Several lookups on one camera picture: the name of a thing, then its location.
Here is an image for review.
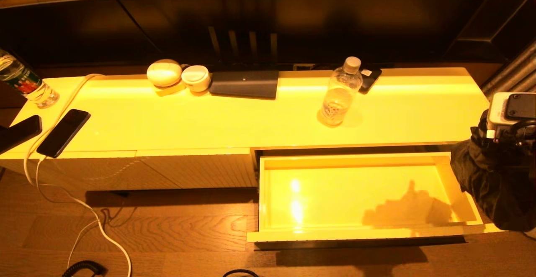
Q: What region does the black umbrella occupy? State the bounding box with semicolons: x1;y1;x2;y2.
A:
450;114;536;232

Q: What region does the clear plastic water bottle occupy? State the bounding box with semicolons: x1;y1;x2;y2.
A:
320;56;363;126

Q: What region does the white cabinet drawer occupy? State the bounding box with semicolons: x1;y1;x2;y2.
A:
246;145;507;243

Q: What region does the cream ribbed sideboard cabinet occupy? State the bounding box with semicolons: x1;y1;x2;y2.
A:
0;67;505;198

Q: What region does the small black stickered device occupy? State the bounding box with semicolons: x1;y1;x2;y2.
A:
357;68;382;95

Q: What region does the black television screen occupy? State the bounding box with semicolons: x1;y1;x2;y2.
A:
0;0;499;69

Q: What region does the dark grey antenna router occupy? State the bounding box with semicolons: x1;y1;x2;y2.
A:
208;26;280;100

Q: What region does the white round device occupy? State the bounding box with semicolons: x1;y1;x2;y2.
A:
181;65;212;92

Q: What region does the white oval device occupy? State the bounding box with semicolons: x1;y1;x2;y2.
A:
146;59;183;87

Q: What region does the black smartphone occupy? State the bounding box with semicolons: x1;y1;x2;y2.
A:
0;115;43;155
36;109;91;158

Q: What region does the water bottle with colourful label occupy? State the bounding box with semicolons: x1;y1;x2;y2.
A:
0;48;60;108

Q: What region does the dark wooden wall shelf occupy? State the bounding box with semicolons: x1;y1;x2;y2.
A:
444;0;536;64

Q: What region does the black looped cable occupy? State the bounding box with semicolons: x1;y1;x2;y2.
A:
222;269;260;277

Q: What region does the thick white charging cable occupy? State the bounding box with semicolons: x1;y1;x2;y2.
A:
23;73;132;277

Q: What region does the black coiled cable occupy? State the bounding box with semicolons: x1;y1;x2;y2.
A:
62;260;107;277

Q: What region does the thin white charging cable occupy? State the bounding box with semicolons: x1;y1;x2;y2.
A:
35;156;101;269

